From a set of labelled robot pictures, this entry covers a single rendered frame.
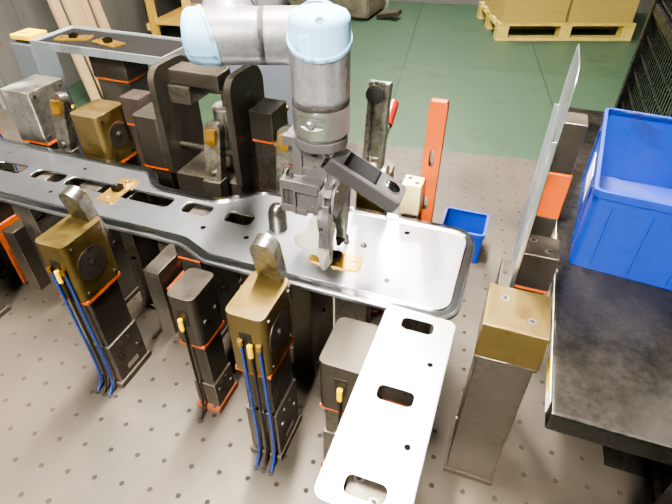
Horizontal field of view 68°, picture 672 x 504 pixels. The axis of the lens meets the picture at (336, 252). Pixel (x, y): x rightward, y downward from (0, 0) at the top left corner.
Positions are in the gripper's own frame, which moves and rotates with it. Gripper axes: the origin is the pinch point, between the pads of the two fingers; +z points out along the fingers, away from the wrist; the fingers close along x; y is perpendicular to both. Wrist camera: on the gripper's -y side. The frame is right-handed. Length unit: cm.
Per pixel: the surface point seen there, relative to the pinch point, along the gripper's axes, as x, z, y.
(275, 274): 12.5, -4.4, 4.2
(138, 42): -41, -14, 64
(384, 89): -21.0, -18.8, -0.8
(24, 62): -35, -8, 96
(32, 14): -233, 45, 323
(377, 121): -20.1, -13.4, -0.1
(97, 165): -11, 2, 57
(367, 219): -12.3, 1.5, -1.4
